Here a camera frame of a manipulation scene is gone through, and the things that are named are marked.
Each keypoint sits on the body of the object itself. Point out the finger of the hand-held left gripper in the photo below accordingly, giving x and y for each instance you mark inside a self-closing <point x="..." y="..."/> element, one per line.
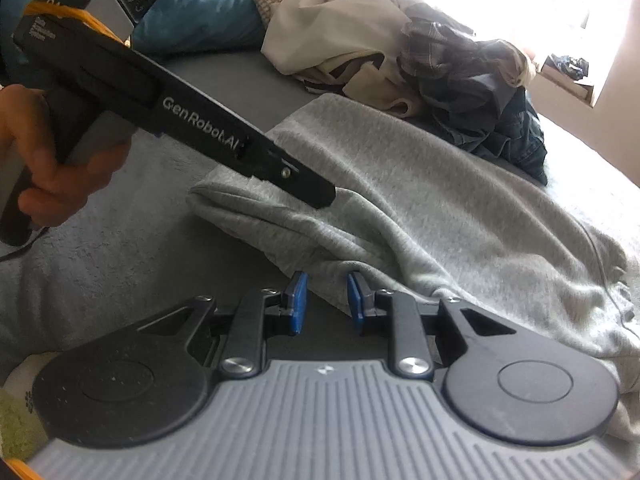
<point x="300" y="180"/>

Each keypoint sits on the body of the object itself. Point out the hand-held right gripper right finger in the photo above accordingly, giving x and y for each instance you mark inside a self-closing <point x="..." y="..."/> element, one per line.
<point x="356" y="305"/>

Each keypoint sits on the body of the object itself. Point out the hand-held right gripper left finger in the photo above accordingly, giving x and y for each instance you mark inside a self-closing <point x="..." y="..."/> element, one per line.
<point x="299" y="305"/>

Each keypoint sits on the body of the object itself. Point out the grey sweatshirt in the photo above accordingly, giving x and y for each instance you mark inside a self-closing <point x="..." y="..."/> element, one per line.
<point x="425" y="200"/>

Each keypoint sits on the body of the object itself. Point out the person's left hand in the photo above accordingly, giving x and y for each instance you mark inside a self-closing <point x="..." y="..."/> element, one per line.
<point x="75" y="180"/>

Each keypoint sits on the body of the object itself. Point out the blue puffer jacket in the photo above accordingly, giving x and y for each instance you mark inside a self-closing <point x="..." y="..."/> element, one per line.
<point x="210" y="5"/>

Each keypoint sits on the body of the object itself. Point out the cream garment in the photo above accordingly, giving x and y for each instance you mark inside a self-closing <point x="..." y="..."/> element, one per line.
<point x="320" y="35"/>

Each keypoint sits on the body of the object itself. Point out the grey bed blanket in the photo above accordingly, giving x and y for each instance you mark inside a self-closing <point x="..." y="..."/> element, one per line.
<point x="125" y="270"/>

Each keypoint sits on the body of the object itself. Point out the navy garment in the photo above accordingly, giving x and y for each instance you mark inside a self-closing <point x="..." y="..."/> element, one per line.
<point x="465" y="110"/>

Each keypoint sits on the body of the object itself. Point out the dark plaid shirt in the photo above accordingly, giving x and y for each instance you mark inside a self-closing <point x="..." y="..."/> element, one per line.
<point x="445" y="55"/>

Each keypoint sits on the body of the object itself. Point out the blue jeans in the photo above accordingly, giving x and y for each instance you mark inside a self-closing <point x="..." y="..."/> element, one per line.
<point x="520" y="135"/>

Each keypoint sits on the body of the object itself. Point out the dark sneakers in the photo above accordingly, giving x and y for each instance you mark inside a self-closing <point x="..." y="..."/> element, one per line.
<point x="572" y="66"/>

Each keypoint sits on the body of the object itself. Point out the green white mat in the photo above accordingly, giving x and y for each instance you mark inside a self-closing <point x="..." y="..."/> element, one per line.
<point x="20" y="420"/>

